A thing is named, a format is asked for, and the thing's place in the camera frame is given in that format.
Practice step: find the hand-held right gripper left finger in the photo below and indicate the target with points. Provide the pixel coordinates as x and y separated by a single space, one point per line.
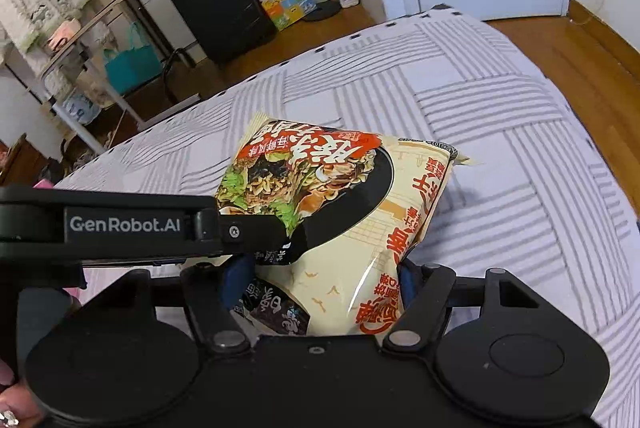
237 281

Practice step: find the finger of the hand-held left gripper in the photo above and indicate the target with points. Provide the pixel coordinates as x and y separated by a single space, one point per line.
260 235

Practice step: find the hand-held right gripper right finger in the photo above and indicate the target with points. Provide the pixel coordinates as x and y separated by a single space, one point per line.
407 279

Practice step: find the instant noodle bag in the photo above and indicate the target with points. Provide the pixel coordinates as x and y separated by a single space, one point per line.
350 213

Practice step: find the person's left hand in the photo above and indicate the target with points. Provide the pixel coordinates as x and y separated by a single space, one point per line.
17 400

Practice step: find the blue and white bag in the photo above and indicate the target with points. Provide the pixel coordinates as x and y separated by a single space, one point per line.
82 108

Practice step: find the teal tote bag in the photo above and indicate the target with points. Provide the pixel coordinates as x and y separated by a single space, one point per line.
132 63

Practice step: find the black suitcase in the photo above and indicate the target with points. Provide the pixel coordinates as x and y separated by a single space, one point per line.
225 8

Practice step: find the black round base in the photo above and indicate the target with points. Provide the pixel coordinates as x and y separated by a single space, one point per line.
322 12

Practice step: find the colourful cartoon box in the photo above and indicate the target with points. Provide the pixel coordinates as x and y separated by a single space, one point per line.
287 3

